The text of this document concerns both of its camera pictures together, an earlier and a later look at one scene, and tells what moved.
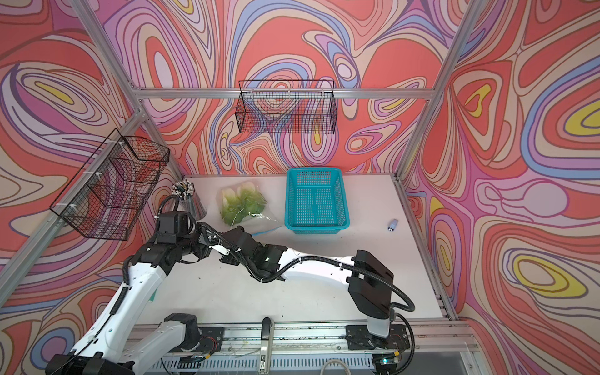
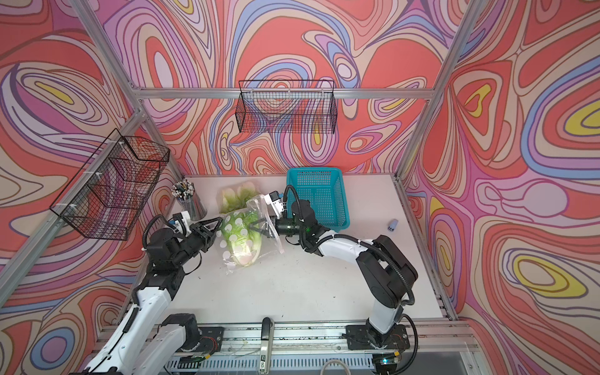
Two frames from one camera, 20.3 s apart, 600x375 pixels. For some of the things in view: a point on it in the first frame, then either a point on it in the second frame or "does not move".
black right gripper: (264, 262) -> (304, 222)
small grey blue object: (393, 225) does not move
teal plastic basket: (316, 201) does not move
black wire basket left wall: (108, 195) does not move
